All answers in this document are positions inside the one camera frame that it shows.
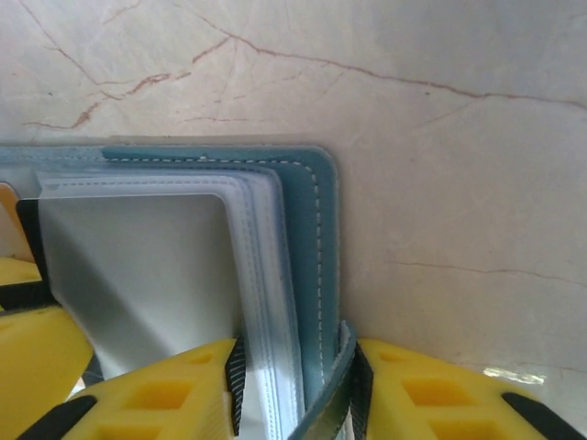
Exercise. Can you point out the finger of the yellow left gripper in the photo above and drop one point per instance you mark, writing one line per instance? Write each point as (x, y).
(41, 357)
(16, 272)

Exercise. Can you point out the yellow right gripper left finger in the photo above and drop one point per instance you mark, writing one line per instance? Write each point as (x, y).
(160, 394)

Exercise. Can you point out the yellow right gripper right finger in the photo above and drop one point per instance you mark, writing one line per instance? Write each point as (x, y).
(435, 399)

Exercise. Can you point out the orange credit card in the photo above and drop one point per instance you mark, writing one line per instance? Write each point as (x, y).
(7, 215)

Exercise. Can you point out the silver credit card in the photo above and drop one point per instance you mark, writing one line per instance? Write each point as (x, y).
(137, 275)

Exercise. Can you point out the teal leather card holder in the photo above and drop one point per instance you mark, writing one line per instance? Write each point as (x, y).
(302, 229)

